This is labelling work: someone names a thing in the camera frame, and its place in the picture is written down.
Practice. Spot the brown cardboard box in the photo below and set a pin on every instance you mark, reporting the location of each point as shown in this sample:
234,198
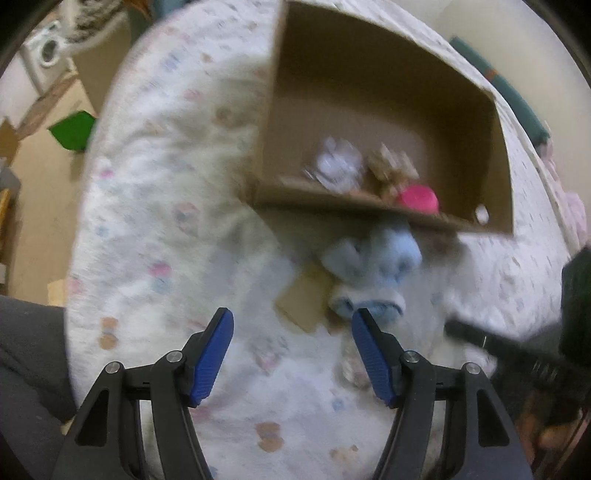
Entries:
369,101

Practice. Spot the brown patterned rug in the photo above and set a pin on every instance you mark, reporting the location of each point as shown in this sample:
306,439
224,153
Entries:
46,106

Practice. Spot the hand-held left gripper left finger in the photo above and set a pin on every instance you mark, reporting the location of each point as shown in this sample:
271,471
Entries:
210,360

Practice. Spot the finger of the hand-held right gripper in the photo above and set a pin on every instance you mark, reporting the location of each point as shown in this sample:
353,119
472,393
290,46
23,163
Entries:
480,339

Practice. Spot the green dustpan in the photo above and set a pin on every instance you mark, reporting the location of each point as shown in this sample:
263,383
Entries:
74,131

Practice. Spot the flat cardboard piece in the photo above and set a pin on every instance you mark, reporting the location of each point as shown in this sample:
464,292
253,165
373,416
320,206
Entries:
9,141

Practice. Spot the light blue fluffy sock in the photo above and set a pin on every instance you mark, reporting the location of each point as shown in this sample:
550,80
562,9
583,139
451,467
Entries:
378,256

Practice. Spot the teal bed side pad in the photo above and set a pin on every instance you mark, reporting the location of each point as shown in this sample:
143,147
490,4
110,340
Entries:
508,92

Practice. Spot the pink ball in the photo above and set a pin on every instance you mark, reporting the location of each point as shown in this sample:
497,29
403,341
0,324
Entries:
418,198

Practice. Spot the small cardboard piece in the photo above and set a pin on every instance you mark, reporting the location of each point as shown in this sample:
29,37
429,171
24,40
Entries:
304,300

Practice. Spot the brown patterned knit blanket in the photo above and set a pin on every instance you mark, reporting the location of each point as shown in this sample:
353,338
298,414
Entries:
87,18

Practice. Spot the person's right hand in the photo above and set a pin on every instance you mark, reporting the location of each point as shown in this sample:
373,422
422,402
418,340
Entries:
554,436

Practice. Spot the white washing machine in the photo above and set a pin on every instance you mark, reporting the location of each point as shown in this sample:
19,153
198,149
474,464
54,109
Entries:
46,55

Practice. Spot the person's grey trouser leg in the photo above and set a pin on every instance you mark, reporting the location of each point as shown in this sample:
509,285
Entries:
32,392

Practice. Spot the beige couch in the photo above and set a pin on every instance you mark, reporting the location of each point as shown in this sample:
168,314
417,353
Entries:
101,69

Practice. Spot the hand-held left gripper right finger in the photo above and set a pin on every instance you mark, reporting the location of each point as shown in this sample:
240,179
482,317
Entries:
374,360

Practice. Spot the pink cloth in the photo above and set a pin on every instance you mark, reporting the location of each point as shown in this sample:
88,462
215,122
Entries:
565,194

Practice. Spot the cream scrunchie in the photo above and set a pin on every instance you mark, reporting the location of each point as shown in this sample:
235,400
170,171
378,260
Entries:
392,168

